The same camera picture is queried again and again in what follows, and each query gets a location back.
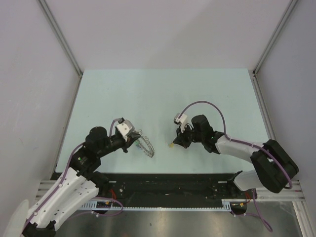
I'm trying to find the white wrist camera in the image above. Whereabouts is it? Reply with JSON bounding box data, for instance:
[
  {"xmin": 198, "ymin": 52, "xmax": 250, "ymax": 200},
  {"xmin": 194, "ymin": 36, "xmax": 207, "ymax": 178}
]
[
  {"xmin": 173, "ymin": 113, "xmax": 188, "ymax": 133},
  {"xmin": 116, "ymin": 118, "xmax": 135, "ymax": 141}
]

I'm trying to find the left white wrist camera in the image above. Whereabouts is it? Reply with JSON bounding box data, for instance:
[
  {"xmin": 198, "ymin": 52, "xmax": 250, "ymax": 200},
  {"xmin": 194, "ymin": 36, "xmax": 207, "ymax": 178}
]
[{"xmin": 116, "ymin": 118, "xmax": 135, "ymax": 141}]

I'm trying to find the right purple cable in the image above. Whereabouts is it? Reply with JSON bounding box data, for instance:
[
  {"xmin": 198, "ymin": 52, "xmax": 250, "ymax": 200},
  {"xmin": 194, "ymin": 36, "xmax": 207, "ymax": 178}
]
[{"xmin": 179, "ymin": 100, "xmax": 293, "ymax": 233}]

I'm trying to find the white cable duct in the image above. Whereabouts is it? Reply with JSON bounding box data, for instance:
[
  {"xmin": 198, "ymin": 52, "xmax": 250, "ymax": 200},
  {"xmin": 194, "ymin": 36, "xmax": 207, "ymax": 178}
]
[{"xmin": 78, "ymin": 200, "xmax": 231, "ymax": 212}]

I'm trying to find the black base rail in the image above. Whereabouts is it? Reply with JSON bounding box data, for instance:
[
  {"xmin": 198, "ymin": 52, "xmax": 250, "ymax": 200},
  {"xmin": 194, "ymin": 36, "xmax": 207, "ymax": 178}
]
[{"xmin": 99, "ymin": 173, "xmax": 252, "ymax": 208}]

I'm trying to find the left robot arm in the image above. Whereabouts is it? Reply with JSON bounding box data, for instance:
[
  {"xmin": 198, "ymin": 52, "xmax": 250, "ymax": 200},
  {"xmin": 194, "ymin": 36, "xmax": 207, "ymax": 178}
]
[{"xmin": 22, "ymin": 124, "xmax": 141, "ymax": 237}]

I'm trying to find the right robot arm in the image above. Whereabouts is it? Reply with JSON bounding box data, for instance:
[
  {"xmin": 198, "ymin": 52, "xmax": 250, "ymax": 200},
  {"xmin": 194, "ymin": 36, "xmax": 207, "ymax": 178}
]
[{"xmin": 173, "ymin": 114, "xmax": 299, "ymax": 198}]

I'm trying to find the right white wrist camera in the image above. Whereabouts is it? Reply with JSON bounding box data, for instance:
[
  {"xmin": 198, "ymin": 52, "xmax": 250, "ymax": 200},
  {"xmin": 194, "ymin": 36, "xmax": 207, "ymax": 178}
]
[{"xmin": 173, "ymin": 113, "xmax": 188, "ymax": 133}]

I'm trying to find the large metal key organizer ring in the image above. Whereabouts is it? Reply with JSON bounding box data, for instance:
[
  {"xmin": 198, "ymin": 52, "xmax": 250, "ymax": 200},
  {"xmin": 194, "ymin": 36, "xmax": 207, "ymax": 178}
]
[{"xmin": 134, "ymin": 128, "xmax": 156, "ymax": 158}]

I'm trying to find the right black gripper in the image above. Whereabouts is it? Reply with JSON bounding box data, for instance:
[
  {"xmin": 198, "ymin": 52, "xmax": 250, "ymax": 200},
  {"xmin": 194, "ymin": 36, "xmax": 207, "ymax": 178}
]
[{"xmin": 173, "ymin": 123, "xmax": 204, "ymax": 149}]

